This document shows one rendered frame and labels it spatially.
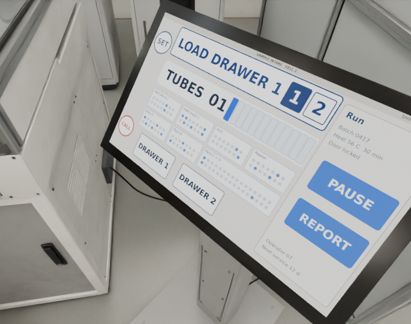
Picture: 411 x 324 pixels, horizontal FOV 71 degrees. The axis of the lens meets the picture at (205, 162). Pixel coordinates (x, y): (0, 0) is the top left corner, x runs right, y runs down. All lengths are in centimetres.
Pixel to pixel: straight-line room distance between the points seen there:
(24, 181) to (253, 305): 105
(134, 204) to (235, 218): 129
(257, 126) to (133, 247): 123
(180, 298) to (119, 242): 44
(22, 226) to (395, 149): 89
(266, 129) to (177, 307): 109
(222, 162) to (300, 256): 18
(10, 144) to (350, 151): 61
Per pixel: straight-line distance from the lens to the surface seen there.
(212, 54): 50
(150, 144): 54
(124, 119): 59
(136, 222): 163
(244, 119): 45
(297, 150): 42
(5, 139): 68
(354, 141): 41
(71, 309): 153
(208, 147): 47
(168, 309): 140
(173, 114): 51
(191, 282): 143
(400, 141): 41
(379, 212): 41
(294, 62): 44
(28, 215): 91
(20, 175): 76
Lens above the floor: 139
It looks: 48 degrees down
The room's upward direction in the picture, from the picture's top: 3 degrees clockwise
